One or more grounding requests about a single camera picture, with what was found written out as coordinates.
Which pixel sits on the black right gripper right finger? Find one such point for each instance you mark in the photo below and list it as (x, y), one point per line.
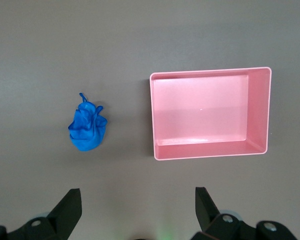
(210, 220)

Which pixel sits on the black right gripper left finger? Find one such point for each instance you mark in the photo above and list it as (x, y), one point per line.
(60, 217)

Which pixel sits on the blue glove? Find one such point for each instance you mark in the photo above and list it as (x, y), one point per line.
(86, 132)

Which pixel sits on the pink plastic box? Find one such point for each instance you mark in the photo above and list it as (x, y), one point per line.
(200, 112)

